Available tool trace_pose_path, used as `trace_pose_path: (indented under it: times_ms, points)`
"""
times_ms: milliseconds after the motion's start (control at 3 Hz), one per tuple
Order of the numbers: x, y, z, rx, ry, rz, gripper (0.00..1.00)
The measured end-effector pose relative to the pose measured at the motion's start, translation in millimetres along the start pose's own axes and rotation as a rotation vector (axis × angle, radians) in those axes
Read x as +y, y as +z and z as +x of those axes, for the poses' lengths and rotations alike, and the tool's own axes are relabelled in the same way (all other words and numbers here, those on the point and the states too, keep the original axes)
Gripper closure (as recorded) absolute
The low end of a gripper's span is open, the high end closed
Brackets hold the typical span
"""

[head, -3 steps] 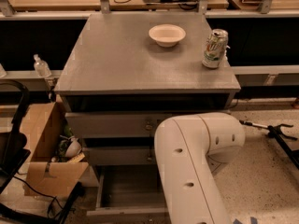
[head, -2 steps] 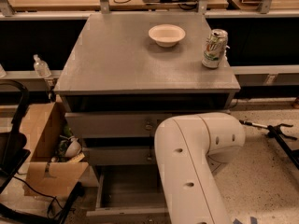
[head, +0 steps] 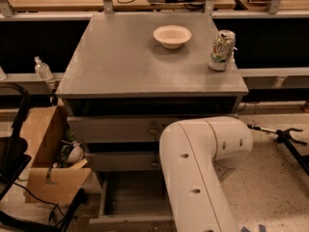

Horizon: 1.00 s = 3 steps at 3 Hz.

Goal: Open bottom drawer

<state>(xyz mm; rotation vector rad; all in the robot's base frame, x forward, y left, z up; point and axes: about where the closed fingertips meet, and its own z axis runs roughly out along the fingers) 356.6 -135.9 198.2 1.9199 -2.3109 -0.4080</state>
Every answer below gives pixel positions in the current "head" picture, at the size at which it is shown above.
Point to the grey bottom drawer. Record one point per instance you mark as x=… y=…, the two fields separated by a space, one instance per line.
x=133 y=201

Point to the grey drawer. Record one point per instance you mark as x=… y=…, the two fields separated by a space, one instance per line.
x=133 y=201
x=118 y=129
x=123 y=161

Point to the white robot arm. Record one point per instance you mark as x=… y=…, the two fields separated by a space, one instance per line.
x=195 y=156

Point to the grey drawer cabinet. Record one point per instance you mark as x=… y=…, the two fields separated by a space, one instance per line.
x=120 y=69

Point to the grey middle drawer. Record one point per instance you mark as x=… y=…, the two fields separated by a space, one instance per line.
x=123 y=161

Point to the grey top drawer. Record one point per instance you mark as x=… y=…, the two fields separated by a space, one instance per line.
x=118 y=129

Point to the white cup in box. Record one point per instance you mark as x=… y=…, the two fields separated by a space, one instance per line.
x=76 y=154

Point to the green white soda can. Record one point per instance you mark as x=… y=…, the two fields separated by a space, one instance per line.
x=222 y=50

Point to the brown cardboard box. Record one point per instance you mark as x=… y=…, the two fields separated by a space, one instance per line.
x=44 y=130

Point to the clear plastic bottle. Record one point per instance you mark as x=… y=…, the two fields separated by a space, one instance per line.
x=42 y=69

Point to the black metal stand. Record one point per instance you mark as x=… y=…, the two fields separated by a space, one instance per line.
x=284 y=136

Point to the black cart frame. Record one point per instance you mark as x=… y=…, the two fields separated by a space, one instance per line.
x=12 y=148

